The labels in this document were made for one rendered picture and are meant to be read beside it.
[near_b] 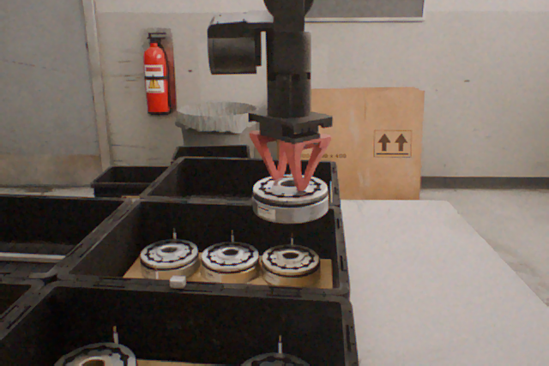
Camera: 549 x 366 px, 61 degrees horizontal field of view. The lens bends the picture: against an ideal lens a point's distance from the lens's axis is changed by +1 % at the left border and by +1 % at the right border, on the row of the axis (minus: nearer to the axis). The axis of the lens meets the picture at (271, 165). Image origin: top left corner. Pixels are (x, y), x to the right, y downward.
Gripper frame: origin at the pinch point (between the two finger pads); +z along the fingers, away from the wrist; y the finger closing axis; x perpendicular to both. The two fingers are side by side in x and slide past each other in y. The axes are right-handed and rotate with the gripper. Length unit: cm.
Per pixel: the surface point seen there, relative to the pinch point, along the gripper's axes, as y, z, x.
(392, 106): -160, 39, 234
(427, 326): 3.4, 36.1, 31.5
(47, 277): -17.8, 12.0, -28.2
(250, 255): -16.0, 19.3, 4.2
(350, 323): 14.9, 12.7, -3.8
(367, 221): -36, 36, 61
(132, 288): -7.8, 12.2, -20.4
